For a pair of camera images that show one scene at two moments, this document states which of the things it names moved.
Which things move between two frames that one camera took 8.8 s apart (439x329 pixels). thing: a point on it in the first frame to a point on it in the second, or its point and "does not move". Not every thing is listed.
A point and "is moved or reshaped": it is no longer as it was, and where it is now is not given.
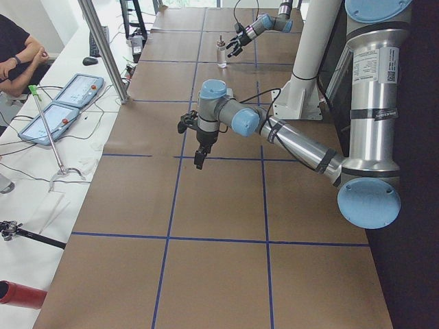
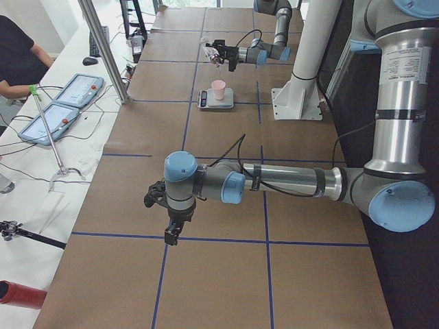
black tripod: x=9 y=229 does not move
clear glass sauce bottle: x=221 y=57 is moved or reshaped
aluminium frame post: x=105 y=50 does not move
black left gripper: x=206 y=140 to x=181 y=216
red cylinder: x=16 y=294 does not move
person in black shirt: x=23 y=59 does not move
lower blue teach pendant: x=58 y=118 does not move
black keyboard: x=93 y=49 does not move
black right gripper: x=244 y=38 to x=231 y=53
